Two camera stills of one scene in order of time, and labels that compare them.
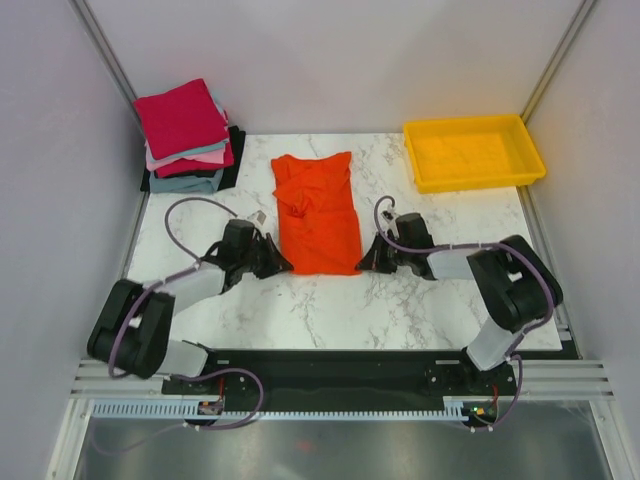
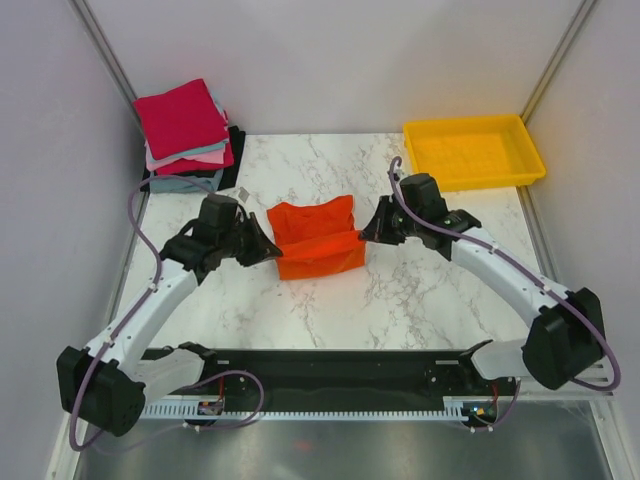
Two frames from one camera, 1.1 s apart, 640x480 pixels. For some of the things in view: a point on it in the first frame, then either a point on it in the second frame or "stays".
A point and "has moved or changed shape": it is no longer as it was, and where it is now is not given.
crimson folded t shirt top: x=181 y=119 stays
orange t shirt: x=318 y=219 has moved or changed shape
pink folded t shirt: x=215 y=156 stays
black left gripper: x=276 y=261 → x=262 y=248
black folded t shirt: x=229 y=173 stays
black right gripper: x=373 y=259 → x=378 y=230
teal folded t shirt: x=184 y=154 stays
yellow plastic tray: x=472 y=153 stays
